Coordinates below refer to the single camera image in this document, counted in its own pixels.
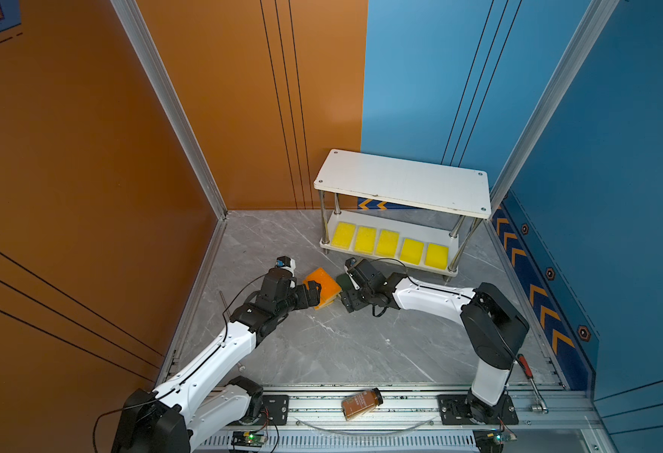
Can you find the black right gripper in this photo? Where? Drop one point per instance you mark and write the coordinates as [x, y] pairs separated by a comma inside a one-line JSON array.
[[354, 304]]

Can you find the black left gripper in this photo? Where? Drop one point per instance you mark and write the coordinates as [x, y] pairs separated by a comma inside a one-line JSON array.
[[313, 295]]

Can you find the large yellow coarse sponge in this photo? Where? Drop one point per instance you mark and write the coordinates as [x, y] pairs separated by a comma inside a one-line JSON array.
[[387, 244]]

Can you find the yellow foam sponge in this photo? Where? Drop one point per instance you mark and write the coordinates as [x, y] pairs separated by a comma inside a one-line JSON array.
[[412, 251], [437, 256]]

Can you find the green scouring sponge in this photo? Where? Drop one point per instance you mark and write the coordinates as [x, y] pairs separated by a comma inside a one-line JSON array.
[[344, 282]]

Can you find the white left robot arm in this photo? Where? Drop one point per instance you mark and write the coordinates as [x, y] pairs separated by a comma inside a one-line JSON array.
[[180, 414]]

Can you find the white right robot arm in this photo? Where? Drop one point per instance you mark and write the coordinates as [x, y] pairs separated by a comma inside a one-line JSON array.
[[495, 329]]

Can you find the white two-tier metal shelf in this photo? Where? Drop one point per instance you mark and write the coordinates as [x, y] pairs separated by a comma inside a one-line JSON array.
[[430, 203]]

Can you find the top orange scrub sponge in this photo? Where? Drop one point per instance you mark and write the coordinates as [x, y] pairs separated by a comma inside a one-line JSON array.
[[330, 289]]

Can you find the brown spice jar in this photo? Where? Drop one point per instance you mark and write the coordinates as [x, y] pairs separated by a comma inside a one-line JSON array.
[[361, 403]]

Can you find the left green circuit board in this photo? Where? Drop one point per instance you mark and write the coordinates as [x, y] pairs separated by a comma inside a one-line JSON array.
[[249, 440]]

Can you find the green circuit board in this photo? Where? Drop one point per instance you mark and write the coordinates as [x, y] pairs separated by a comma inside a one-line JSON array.
[[493, 441], [249, 440]]

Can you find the right green circuit board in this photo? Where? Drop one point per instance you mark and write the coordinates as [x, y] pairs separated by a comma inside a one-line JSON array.
[[493, 441]]

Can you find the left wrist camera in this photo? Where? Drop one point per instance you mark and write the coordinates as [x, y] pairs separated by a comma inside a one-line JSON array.
[[286, 263]]

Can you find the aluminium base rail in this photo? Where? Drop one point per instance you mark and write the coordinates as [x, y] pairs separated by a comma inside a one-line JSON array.
[[310, 419]]

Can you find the red handled ratchet wrench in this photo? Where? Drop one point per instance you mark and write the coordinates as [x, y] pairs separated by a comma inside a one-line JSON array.
[[539, 404]]

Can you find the aluminium corner post left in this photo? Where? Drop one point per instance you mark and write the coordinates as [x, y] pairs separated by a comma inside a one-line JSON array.
[[136, 29]]

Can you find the aluminium corner post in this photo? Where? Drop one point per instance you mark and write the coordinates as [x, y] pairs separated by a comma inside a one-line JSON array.
[[136, 29], [594, 20]]

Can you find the aluminium corner post right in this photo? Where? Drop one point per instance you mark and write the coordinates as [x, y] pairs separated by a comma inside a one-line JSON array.
[[594, 20]]

